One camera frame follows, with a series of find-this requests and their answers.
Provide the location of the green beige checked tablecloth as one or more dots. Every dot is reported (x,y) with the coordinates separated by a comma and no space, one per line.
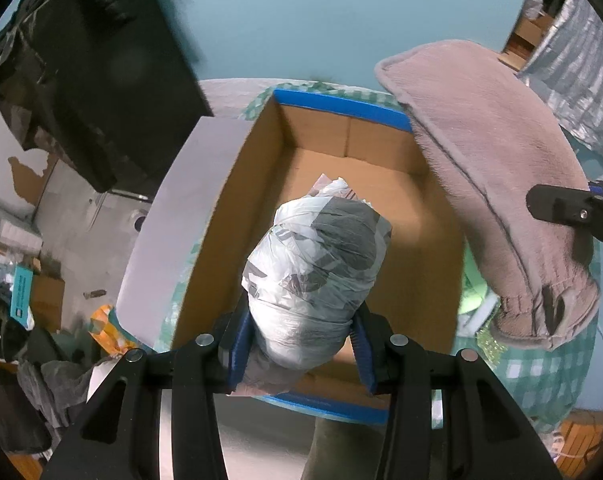
(331,91)

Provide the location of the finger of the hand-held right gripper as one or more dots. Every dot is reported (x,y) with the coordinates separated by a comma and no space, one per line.
(556,204)

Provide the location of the brown wooden frame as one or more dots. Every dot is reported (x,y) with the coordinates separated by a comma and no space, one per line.
(526,40)

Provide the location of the blue cardboard box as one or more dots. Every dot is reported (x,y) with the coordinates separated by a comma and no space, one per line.
(381,195)

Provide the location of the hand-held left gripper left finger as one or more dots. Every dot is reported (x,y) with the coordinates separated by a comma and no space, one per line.
(239,352)

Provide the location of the mauve plush towel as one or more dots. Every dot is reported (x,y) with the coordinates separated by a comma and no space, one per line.
(481,160)

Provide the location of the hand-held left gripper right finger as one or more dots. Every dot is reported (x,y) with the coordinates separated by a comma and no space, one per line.
(364,357)

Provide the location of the silver foil curtain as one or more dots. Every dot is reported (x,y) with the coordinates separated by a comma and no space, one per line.
(581,60)

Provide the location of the orange patterned bag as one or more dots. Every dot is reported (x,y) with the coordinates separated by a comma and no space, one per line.
(109,327)

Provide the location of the teal white checked plastic tablecloth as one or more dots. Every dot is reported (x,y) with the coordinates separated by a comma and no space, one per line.
(531,375)

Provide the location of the grey crumpled cloth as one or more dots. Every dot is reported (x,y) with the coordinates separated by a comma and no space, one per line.
(61,385)

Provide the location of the white plastic bundle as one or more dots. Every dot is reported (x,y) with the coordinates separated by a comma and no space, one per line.
(306,270)

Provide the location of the teal carton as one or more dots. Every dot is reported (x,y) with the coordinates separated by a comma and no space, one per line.
(21,297)

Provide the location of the light green cloth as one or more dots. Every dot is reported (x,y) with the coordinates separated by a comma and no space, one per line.
(474,285)

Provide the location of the black garment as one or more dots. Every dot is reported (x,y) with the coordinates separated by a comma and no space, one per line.
(96,60)

